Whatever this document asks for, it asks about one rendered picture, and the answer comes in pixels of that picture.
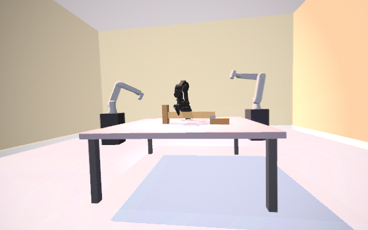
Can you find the long orange wooden rail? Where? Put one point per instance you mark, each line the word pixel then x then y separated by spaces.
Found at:
pixel 200 114

